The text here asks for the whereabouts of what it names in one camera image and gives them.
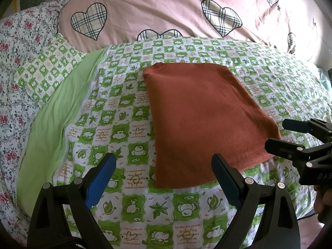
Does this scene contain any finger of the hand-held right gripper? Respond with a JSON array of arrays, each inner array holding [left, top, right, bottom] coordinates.
[[265, 138, 316, 167], [283, 118, 332, 141]]

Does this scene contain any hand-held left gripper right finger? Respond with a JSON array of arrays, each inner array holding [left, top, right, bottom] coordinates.
[[211, 154, 301, 249]]

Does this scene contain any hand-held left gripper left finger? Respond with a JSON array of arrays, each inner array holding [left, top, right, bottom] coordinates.
[[27, 153, 117, 249]]

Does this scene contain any rust orange sweater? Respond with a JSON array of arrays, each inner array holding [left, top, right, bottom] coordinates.
[[142, 62, 283, 189]]

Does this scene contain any person's right hand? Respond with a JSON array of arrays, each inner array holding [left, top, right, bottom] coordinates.
[[313, 185, 332, 214]]

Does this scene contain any teal cloth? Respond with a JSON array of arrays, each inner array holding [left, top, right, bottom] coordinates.
[[318, 66, 332, 89]]

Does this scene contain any green checkered blanket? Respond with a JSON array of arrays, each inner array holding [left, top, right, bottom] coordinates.
[[17, 38, 332, 249]]

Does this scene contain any green checkered pillow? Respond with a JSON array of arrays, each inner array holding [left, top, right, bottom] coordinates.
[[15, 33, 87, 109]]

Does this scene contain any floral bed sheet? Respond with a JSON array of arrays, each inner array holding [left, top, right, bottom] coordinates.
[[0, 1, 68, 247]]

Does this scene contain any pink heart print duvet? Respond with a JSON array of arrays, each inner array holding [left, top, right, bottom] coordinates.
[[58, 0, 312, 55]]

